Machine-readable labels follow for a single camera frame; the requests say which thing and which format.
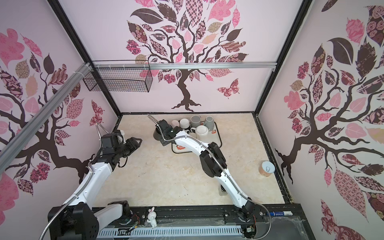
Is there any black mug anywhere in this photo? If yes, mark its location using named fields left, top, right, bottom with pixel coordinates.
left=153, top=128, right=163, bottom=141

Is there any pink upside-down mug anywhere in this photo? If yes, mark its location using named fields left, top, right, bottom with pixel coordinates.
left=171, top=120, right=180, bottom=128

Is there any tall grey mug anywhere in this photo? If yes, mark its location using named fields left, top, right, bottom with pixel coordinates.
left=190, top=115, right=202, bottom=128

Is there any white round mug centre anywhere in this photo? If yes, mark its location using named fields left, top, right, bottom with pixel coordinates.
left=191, top=125, right=209, bottom=143

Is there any small grey mug right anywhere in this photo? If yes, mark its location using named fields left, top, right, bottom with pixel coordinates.
left=204, top=116, right=215, bottom=131

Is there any white strawberry tray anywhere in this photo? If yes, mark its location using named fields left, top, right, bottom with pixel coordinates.
left=171, top=123, right=223, bottom=154

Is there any white rabbit figurine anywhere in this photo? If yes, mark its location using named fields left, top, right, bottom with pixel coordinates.
left=147, top=207, right=158, bottom=228

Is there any right metal flexible conduit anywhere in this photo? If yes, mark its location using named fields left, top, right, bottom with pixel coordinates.
left=146, top=113, right=272, bottom=240

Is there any blue white marker pen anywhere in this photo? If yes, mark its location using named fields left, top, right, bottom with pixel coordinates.
left=270, top=211, right=294, bottom=217

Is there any black wire basket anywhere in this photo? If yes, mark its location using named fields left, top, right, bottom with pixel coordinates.
left=83, top=60, right=154, bottom=93

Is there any horizontal aluminium rail back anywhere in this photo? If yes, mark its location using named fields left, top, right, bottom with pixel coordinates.
left=94, top=62, right=277, bottom=70

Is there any diagonal aluminium rail left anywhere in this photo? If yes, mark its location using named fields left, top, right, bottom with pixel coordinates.
left=1, top=63, right=92, bottom=173

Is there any white slotted cable duct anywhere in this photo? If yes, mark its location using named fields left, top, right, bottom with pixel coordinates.
left=97, top=226, right=243, bottom=240

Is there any black front base frame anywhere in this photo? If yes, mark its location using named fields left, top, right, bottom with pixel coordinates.
left=55, top=203, right=316, bottom=240

